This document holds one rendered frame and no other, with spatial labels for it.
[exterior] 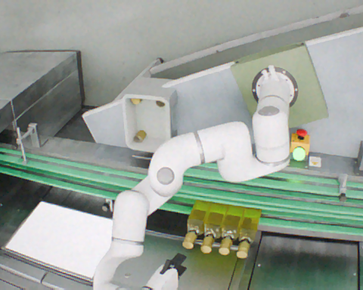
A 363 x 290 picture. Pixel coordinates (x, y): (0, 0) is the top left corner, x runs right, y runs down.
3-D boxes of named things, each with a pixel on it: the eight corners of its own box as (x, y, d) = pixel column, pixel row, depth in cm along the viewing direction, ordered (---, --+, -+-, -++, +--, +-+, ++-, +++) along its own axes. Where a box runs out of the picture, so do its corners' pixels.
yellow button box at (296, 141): (290, 148, 146) (288, 158, 140) (292, 130, 142) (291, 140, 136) (307, 150, 144) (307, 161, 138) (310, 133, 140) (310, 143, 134)
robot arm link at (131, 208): (175, 247, 97) (175, 242, 112) (185, 160, 101) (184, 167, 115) (108, 237, 97) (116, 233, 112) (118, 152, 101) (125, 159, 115)
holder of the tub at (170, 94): (136, 148, 166) (128, 158, 159) (131, 84, 151) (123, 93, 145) (178, 154, 161) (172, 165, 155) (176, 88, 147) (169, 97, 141)
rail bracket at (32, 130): (41, 141, 175) (15, 168, 157) (35, 108, 167) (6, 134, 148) (49, 143, 174) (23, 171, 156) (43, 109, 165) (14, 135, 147)
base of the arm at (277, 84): (248, 67, 127) (243, 85, 114) (285, 60, 122) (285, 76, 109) (262, 110, 134) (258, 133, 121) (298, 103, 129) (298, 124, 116)
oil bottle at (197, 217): (201, 197, 152) (184, 236, 135) (201, 185, 149) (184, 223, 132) (216, 199, 151) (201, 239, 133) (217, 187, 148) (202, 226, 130)
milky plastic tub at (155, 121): (134, 137, 163) (125, 149, 156) (130, 84, 151) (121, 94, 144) (178, 143, 158) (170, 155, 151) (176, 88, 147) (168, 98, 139)
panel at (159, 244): (41, 203, 168) (2, 253, 140) (39, 198, 166) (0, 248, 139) (250, 247, 145) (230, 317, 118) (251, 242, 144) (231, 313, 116)
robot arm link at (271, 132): (286, 91, 112) (286, 116, 98) (291, 132, 118) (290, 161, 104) (254, 93, 115) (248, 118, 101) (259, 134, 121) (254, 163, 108)
